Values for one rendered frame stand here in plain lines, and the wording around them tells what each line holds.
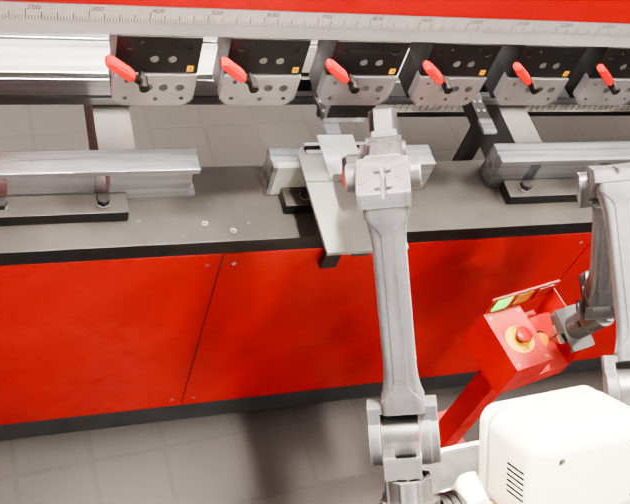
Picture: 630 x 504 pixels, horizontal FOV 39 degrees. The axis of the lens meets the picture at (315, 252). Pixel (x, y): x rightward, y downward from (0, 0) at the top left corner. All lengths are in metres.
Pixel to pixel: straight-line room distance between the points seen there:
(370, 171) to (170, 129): 2.09
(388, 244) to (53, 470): 1.55
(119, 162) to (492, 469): 0.99
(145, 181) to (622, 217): 0.95
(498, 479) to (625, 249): 0.47
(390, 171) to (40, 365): 1.23
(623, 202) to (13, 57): 1.27
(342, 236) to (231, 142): 1.54
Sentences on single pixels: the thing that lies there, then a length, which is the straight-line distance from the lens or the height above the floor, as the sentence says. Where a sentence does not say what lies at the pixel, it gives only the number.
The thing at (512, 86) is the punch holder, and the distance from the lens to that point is 1.96.
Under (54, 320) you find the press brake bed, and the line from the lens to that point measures 2.09.
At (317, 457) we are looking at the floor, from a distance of 2.70.
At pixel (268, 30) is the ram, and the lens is 1.65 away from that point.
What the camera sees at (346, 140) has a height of 1.00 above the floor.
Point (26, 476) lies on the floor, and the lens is 2.58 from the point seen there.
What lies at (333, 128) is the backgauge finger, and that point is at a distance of 2.02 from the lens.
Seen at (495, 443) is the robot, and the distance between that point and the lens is 1.33.
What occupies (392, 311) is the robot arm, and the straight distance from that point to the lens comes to 1.26.
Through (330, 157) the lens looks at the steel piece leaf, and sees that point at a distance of 1.96.
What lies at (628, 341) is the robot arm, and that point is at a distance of 1.57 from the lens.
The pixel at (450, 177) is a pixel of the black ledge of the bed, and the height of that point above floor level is 0.87.
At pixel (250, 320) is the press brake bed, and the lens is 2.23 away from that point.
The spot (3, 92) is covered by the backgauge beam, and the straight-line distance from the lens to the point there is 2.07.
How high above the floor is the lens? 2.39
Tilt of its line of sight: 51 degrees down
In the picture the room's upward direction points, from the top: 23 degrees clockwise
